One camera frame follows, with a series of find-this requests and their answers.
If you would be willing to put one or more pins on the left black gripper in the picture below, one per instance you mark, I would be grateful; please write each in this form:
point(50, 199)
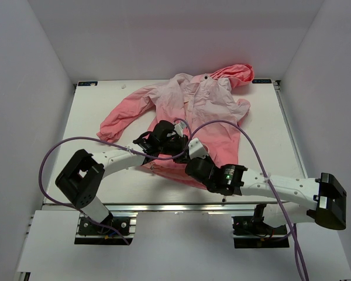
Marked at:
point(182, 141)

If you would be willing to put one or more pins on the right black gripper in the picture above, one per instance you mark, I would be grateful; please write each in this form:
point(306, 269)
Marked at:
point(208, 159)

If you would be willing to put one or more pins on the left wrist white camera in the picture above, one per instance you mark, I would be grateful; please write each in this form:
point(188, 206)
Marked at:
point(179, 128)

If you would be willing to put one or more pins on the blue label sticker left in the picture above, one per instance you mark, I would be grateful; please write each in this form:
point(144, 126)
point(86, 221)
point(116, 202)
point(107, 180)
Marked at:
point(87, 83)

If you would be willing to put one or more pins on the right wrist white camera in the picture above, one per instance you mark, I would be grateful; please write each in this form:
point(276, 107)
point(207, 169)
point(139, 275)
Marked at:
point(197, 147)

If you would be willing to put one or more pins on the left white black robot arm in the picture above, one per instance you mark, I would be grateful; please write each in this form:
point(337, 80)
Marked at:
point(81, 177)

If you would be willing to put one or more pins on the wrist white camera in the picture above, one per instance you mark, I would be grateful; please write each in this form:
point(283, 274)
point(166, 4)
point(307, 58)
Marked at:
point(197, 147)
point(179, 128)

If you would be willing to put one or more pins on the pink hooded jacket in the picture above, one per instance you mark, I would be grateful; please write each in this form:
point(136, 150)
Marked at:
point(204, 101)

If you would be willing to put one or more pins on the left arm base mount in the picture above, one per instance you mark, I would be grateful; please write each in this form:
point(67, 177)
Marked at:
point(120, 232)

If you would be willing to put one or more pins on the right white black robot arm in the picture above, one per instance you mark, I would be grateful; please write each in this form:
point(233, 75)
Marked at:
point(321, 200)

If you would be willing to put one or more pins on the aluminium table front rail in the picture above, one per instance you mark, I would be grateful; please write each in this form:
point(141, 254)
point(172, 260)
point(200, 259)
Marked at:
point(229, 207)

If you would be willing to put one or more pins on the blue label sticker right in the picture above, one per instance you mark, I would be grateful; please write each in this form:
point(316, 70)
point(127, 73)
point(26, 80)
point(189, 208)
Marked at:
point(262, 81)

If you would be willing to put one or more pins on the blue label sticker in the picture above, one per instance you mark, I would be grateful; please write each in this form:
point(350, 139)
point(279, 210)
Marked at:
point(87, 83)
point(262, 81)

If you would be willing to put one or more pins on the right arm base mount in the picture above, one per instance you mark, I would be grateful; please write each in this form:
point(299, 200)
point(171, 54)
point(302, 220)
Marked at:
point(250, 232)

